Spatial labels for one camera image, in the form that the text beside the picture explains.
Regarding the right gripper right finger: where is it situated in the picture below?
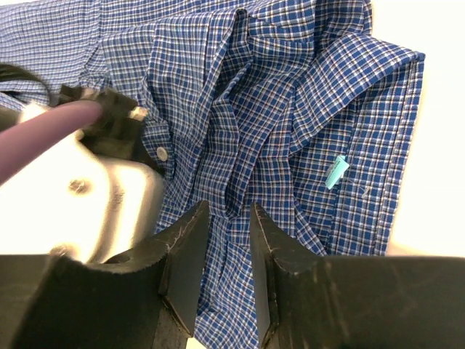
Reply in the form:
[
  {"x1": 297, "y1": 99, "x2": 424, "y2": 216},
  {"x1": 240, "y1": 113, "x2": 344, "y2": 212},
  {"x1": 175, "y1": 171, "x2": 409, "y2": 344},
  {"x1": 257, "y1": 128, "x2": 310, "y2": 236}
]
[{"x1": 250, "y1": 204, "x2": 464, "y2": 348}]

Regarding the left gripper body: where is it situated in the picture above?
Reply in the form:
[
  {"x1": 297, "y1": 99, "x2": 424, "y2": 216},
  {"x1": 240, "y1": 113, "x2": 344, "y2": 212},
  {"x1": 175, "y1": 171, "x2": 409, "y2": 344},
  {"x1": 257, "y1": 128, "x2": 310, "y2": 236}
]
[{"x1": 0, "y1": 63, "x2": 164, "y2": 172}]

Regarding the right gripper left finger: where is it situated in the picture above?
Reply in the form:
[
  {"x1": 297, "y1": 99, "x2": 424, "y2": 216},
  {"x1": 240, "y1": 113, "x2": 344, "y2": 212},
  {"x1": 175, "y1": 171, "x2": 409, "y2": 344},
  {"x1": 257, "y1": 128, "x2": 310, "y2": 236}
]
[{"x1": 1, "y1": 201, "x2": 209, "y2": 348}]

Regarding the blue checked long sleeve shirt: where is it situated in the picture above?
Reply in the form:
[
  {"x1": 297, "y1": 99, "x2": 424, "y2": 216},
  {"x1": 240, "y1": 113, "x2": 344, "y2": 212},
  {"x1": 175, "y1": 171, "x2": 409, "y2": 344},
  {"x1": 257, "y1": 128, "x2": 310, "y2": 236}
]
[{"x1": 1, "y1": 1, "x2": 424, "y2": 348}]

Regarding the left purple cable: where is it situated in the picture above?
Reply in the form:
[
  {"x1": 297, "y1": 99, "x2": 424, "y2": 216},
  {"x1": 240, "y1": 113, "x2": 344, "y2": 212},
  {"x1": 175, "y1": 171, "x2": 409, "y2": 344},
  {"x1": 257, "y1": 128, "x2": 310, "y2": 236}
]
[{"x1": 0, "y1": 100, "x2": 105, "y2": 185}]

